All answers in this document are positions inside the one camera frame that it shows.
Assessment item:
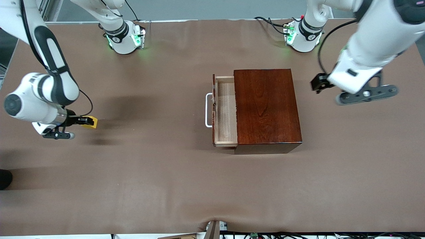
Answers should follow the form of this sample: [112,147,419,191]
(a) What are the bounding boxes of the yellow cube block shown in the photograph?
[81,116,98,129]

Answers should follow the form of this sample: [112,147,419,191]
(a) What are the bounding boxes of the light wooden drawer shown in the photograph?
[212,74,238,147]

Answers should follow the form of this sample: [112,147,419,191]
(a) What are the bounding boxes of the white drawer handle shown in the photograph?
[205,93,213,128]

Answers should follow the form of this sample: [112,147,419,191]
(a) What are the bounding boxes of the dark brown wooden cabinet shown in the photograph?
[233,69,303,155]

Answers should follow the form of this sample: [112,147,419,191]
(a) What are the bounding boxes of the black round object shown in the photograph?
[0,169,13,190]

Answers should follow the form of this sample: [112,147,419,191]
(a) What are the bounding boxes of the brown table cover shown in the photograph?
[0,18,425,237]

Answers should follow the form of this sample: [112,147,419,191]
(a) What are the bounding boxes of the black arm base cables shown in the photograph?
[254,16,293,36]

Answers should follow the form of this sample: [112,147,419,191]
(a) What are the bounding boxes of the black arm base cable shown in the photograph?
[125,0,140,22]

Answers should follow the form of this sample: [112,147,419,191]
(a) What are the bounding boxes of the grey metal bracket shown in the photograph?
[204,221,229,239]

